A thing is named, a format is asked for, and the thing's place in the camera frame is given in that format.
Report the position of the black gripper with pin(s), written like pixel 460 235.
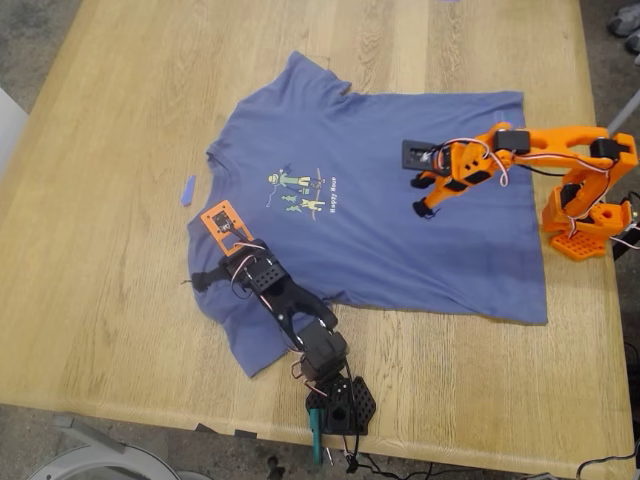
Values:
pixel 218 276

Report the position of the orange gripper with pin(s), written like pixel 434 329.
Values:
pixel 439 193

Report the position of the blue printed T-shirt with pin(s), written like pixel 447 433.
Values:
pixel 375 240

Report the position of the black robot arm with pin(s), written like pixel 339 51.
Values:
pixel 320 345

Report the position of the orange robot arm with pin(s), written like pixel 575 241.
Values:
pixel 575 137

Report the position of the small blue tape piece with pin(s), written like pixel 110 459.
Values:
pixel 188 190

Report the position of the green table clamp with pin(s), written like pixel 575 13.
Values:
pixel 316 435

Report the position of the white round chair base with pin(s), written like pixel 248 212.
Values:
pixel 100 462

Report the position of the grey sneaker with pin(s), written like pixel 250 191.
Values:
pixel 625 20
pixel 634 42

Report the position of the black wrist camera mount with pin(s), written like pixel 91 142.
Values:
pixel 415 152

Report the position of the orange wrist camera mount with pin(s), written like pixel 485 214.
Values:
pixel 222 220

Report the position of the white metal chair frame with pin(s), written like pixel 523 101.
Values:
pixel 625 112

